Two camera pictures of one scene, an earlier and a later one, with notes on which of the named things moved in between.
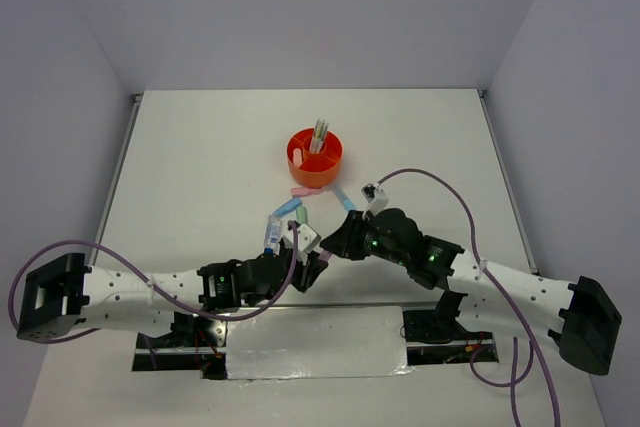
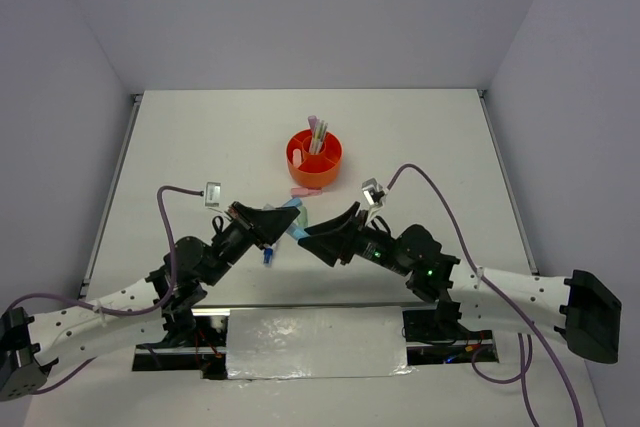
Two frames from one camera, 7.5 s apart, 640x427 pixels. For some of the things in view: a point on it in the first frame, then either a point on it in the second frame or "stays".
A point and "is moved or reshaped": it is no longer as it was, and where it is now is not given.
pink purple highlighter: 325,255 is moved or reshaped
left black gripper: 308,274 -> 266,225
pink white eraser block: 297,157 stays
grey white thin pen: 314,134 stays
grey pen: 323,138 stays
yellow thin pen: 316,132 stays
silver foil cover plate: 310,342 stays
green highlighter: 302,215 stays
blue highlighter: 343,198 is moved or reshaped
